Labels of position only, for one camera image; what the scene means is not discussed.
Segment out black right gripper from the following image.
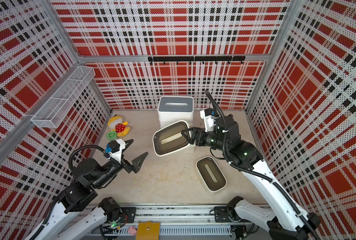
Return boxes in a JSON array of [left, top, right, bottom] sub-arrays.
[[181, 128, 228, 154]]

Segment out cream tissue box dark lid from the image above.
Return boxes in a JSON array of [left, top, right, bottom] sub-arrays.
[[153, 121, 195, 157]]

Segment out white tissue box grey lid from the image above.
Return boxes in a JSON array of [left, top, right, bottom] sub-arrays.
[[158, 96, 194, 121]]

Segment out cream box dark lid front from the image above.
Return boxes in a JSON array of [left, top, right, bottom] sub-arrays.
[[195, 156, 227, 193]]

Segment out white box bamboo lid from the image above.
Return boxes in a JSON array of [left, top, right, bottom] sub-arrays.
[[159, 119, 194, 129]]

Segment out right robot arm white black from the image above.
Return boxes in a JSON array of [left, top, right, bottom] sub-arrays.
[[181, 91, 321, 240]]

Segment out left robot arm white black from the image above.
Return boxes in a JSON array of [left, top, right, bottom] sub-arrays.
[[27, 139, 148, 240]]

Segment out green lid air freshener jar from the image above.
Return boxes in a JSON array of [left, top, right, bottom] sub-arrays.
[[107, 131, 118, 142]]

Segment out yellow plush toy red dots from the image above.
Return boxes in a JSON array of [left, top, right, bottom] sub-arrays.
[[108, 115, 131, 137]]

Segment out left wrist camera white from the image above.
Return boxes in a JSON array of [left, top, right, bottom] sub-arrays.
[[105, 139, 126, 164]]

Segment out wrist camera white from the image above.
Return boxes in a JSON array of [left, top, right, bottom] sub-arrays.
[[200, 108, 215, 133], [105, 139, 126, 164]]

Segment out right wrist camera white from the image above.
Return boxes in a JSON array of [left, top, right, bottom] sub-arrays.
[[200, 108, 215, 133]]

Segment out black wall hook rail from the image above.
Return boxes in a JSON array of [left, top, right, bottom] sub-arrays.
[[148, 56, 246, 64]]

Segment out pink small object on rail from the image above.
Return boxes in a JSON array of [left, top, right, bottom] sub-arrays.
[[128, 226, 138, 236]]

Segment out yellow block on rail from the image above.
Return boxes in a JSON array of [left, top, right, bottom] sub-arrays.
[[136, 221, 161, 240]]

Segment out white wire mesh wall basket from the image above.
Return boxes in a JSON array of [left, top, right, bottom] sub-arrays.
[[31, 66, 95, 129]]

